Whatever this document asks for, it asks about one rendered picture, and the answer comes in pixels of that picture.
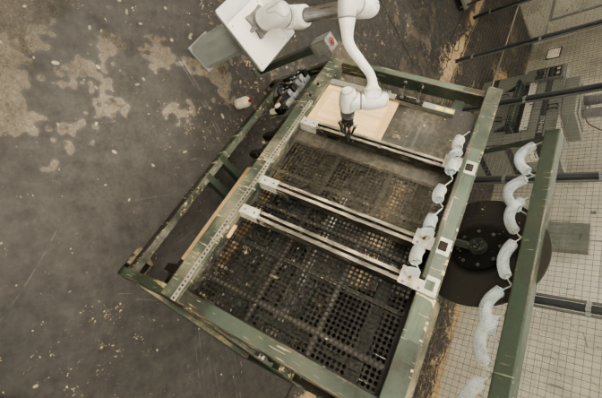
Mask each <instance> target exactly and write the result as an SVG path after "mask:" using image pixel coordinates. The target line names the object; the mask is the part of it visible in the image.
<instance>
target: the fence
mask: <svg viewBox="0 0 602 398"><path fill-rule="evenodd" d="M330 85H334V86H338V87H341V88H344V87H347V86H350V87H352V88H354V89H355V91H358V92H363V91H364V88H365V87H364V86H360V85H357V84H354V83H350V82H343V81H340V80H336V79H331V81H330ZM386 93H388V95H389V100H392V101H395V102H399V105H402V106H406V107H410V108H415V109H419V110H423V111H426V112H429V113H433V114H436V115H440V116H443V117H449V118H453V115H454V112H455V109H451V108H445V107H441V106H437V105H434V104H431V103H427V102H424V103H423V106H418V105H415V104H411V103H408V102H405V101H401V100H397V99H395V98H396V96H397V95H396V94H392V93H389V92H386ZM436 106H437V107H441V108H443V110H439V109H435V107H436ZM446 109H450V110H453V112H452V113H450V112H446V111H445V110H446Z"/></svg>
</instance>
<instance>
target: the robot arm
mask: <svg viewBox="0 0 602 398"><path fill-rule="evenodd" d="M379 8H380V5H379V1H378V0H338V2H333V3H328V4H320V5H315V6H310V7H309V6H308V5H307V4H288V3H286V2H285V1H283V0H272V1H270V2H269V3H267V4H265V5H263V6H261V5H260V4H258V5H257V6H256V8H255V9H254V10H253V11H252V12H251V13H250V14H249V15H247V16H246V17H245V19H246V20H247V21H248V22H249V23H250V25H251V26H252V28H251V29H250V32H251V33H253V32H254V31H255V32H256V33H257V35H258V37H259V39H263V37H264V35H265V34H266V33H267V32H268V31H269V30H271V29H278V28H285V29H290V30H303V29H305V28H307V27H309V26H310V25H311V23H312V22H320V21H327V20H333V19H339V23H340V33H341V38H342V42H343V45H344V48H345V49H346V50H347V52H348V54H349V55H350V56H351V58H352V59H353V60H354V61H355V63H356V64H357V65H358V67H359V68H360V69H361V70H362V72H363V73H364V74H365V76H366V79H367V85H366V87H365V88H364V91H363V92H356V91H355V89H354V88H352V87H350V86H347V87H344V88H343V89H342V90H341V91H340V98H339V105H340V116H341V120H340V121H339V122H338V124H339V125H340V130H341V132H342V133H343V134H344V135H345V138H346V143H348V141H349V139H350V136H352V135H353V133H354V132H355V129H356V128H357V125H355V124H354V116H355V111H356V110H360V109H363V110H375V109H380V108H384V107H386V106H387V105H388V102H389V95H388V93H386V92H385V91H381V88H380V87H379V86H378V83H377V79H376V75H375V73H374V70H373V68H372V67H371V66H370V65H369V64H368V62H367V61H366V59H365V58H364V57H363V55H362V54H361V53H360V51H359V50H358V48H357V46H356V44H355V42H354V39H353V33H354V27H355V21H356V19H370V18H372V17H374V16H376V15H377V13H378V11H379ZM343 125H344V126H343ZM351 126H353V130H352V132H351Z"/></svg>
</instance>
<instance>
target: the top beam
mask: <svg viewBox="0 0 602 398"><path fill-rule="evenodd" d="M502 94H503V90H502V89H498V88H495V87H490V86H489V87H488V88H487V91H486V95H485V97H484V100H483V102H482V105H481V108H480V110H479V113H478V115H477V120H476V123H478V124H479V127H478V129H477V133H476V136H475V139H474V142H473V144H472V147H471V150H470V153H469V156H468V159H467V160H470V161H473V162H476V163H478V165H477V170H478V167H479V164H480V161H481V159H482V156H483V152H484V149H485V147H486V142H487V139H488V136H489V134H490V130H491V127H492V124H493V122H494V119H495V114H496V110H497V108H498V105H499V102H500V99H501V97H502ZM476 123H475V125H476ZM475 125H474V127H475ZM477 170H476V173H475V176H471V175H468V174H465V173H462V176H461V179H460V182H459V185H458V188H457V191H456V194H455V196H454V199H453V202H452V205H451V209H450V211H449V214H448V217H447V220H446V222H445V225H444V228H443V233H442V235H441V237H443V238H448V239H449V240H452V241H453V242H452V245H451V251H450V253H449V256H448V257H446V256H443V255H439V254H437V253H435V254H434V259H433V262H432V263H431V266H430V269H429V272H428V275H430V276H433V277H435V278H437V279H439V280H441V281H440V284H439V287H438V290H437V292H436V295H435V298H432V297H429V296H427V295H426V294H424V293H422V292H419V291H417V290H416V292H415V295H414V298H413V300H412V303H411V306H410V308H409V311H408V315H407V318H406V321H405V323H404V325H403V328H402V331H401V334H400V338H399V340H398V343H397V346H396V349H395V351H394V353H393V356H392V359H391V364H390V366H389V368H388V371H387V374H386V377H385V379H384V382H383V386H382V389H381V392H380V394H379V396H378V398H405V397H406V394H407V391H408V388H409V383H410V380H411V377H412V375H413V372H414V369H415V365H416V363H417V358H418V355H419V352H420V350H421V346H422V343H423V340H424V338H425V335H426V330H427V327H428V324H429V321H430V318H431V315H432V313H433V310H434V305H435V301H436V299H437V296H438V293H439V290H440V288H441V285H442V281H443V276H444V274H445V271H446V268H447V265H448V263H449V259H450V256H451V253H452V249H453V246H454V243H455V240H456V237H457V234H458V231H459V228H460V224H461V221H462V217H463V214H464V212H465V209H466V206H467V203H468V200H469V195H470V192H471V189H472V187H473V184H474V181H475V178H476V175H477ZM458 174H459V171H458ZM458 174H457V176H458ZM457 176H456V178H457ZM456 178H455V181H456ZM455 181H454V184H455ZM454 184H453V186H454ZM452 189H453V187H452ZM452 189H451V193H452ZM450 196H451V194H450ZM450 196H449V199H450ZM449 199H448V202H449ZM448 202H447V204H448ZM447 204H446V206H447ZM446 206H445V209H446ZM445 209H444V212H445ZM444 212H443V214H444ZM442 219H443V217H442V218H441V221H440V224H441V222H442ZM440 224H439V227H440ZM439 227H438V229H439ZM434 286H435V282H432V281H429V280H426V284H425V287H424V289H426V290H429V291H431V292H433V290H434Z"/></svg>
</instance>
